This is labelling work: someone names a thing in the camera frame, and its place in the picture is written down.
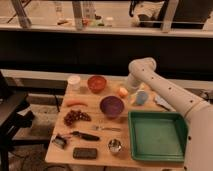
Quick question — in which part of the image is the orange red apple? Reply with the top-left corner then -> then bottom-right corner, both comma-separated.
118,87 -> 128,98

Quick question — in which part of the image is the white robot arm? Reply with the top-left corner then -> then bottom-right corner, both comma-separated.
125,57 -> 213,171

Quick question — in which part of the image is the green plastic tray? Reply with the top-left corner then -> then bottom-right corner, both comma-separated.
128,111 -> 188,163

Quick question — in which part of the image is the blue mug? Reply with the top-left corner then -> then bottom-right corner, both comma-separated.
135,91 -> 148,105

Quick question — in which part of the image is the purple bowl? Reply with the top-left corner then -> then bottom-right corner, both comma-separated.
100,96 -> 124,118

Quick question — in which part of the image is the red bowl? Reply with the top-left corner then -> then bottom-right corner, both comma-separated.
87,75 -> 107,93

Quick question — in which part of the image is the silver fork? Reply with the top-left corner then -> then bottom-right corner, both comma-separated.
91,125 -> 121,132

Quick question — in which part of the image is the white plastic cup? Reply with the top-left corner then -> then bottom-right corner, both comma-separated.
67,75 -> 81,90

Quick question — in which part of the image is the orange carrot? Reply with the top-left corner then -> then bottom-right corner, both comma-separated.
66,100 -> 88,107

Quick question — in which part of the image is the small steel cup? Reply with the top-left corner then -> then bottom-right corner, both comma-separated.
108,139 -> 122,155

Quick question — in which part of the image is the red grape bunch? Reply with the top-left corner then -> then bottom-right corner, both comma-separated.
64,110 -> 91,126

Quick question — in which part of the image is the dark rectangular sponge block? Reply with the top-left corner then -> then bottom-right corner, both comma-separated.
73,148 -> 98,159

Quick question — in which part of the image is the black binder clip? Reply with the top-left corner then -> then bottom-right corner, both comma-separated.
52,134 -> 67,149

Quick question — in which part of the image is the black chair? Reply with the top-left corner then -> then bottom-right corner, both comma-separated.
0,72 -> 34,171

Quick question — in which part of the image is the black handled peeler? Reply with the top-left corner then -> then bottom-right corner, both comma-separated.
70,131 -> 100,141

